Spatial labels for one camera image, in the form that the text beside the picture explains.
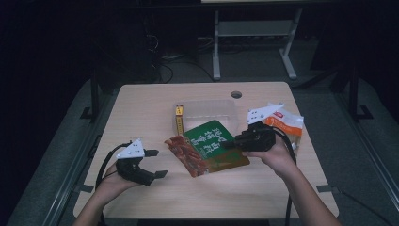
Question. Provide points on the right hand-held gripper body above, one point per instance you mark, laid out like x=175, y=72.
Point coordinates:
x=255, y=139

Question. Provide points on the person's right hand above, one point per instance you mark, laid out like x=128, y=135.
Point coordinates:
x=276, y=158

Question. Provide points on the black metal stand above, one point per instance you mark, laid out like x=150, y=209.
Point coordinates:
x=354, y=94
x=94, y=94

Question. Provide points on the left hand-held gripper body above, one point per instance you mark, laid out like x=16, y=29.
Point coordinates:
x=131, y=169

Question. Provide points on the person's left hand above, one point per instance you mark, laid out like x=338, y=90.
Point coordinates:
x=114, y=185

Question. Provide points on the clear plastic container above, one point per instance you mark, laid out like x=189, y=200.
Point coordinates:
x=210, y=111

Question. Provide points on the white metal table frame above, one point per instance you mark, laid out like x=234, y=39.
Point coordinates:
x=215, y=47

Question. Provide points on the green snack packet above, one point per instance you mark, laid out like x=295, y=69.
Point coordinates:
x=213, y=147

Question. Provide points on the grey tape strip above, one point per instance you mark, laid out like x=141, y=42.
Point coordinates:
x=326, y=188
x=85, y=188

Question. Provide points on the gold foil box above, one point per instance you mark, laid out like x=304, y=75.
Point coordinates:
x=179, y=121

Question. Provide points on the white and orange packet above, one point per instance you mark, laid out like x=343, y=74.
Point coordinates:
x=288, y=121

